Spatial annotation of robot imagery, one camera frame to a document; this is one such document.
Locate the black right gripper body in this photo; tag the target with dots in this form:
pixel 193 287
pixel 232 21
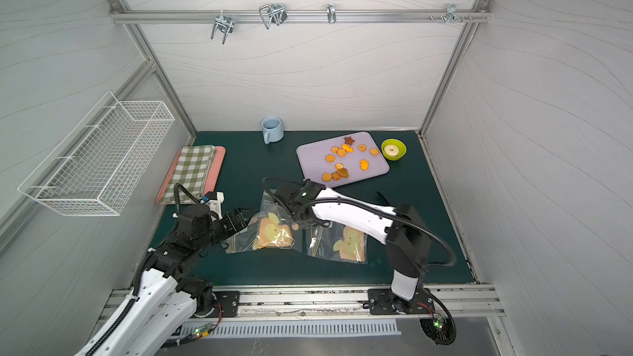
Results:
pixel 288 196

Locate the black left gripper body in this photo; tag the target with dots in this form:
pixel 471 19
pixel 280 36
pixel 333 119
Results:
pixel 232 220

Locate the lavender plastic tray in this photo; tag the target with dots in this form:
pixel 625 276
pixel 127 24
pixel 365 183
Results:
pixel 312 160

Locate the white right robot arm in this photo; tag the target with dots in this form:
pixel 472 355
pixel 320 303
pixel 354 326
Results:
pixel 411 248

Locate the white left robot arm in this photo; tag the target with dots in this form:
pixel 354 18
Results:
pixel 163 293

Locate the clear zip bag with duck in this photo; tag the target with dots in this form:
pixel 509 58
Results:
pixel 270 227

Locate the pink tray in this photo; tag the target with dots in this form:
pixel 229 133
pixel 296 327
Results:
pixel 215 168

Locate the brown heart cookie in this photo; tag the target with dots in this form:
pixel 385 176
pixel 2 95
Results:
pixel 343 172

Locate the green checkered cloth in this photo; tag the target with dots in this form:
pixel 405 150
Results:
pixel 190 173

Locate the small yellow fish cookie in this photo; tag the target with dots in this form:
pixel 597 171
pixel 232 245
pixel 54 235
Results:
pixel 347 148

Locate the light blue ceramic mug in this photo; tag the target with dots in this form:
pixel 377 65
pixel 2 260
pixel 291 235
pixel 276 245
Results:
pixel 272 130

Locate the green plastic bowl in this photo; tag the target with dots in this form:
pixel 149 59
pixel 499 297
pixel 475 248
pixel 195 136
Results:
pixel 400 144

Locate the white vent strip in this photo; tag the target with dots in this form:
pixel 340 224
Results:
pixel 306 329

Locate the metal hook small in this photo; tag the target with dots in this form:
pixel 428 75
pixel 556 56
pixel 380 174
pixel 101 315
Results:
pixel 331 13

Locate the metal hook clamp middle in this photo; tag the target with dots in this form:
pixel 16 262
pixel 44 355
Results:
pixel 273 14

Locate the metal hook clamp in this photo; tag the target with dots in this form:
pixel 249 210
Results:
pixel 223 26
pixel 451 15
pixel 273 14

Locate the metal hook clamp left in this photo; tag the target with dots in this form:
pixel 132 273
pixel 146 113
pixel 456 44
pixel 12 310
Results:
pixel 223 26

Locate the metal hook clamp right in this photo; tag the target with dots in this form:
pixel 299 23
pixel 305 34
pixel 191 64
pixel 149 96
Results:
pixel 451 15

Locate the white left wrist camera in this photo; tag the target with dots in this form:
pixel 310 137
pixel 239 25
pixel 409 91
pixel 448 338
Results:
pixel 214 200

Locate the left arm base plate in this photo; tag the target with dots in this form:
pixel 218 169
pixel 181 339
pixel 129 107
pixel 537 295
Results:
pixel 225 304

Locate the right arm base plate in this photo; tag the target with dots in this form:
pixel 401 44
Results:
pixel 382 301

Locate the white wire basket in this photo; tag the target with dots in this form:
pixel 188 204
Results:
pixel 94 170

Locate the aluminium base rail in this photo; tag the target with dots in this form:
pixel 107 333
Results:
pixel 261 303

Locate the aluminium top rail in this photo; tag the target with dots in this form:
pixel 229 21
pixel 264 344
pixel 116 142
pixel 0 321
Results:
pixel 242 17

